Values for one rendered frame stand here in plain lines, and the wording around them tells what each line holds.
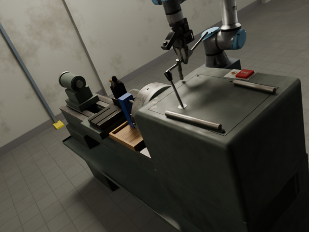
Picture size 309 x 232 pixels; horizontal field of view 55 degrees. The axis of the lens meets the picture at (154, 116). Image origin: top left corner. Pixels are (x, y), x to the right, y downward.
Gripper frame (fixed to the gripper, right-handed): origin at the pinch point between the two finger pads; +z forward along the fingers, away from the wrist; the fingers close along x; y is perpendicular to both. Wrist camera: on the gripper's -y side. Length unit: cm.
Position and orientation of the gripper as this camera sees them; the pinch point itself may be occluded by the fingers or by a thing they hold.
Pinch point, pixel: (184, 62)
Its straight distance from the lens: 150.6
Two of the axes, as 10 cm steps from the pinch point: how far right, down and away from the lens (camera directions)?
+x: -6.1, -2.3, 7.6
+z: 3.1, 8.1, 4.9
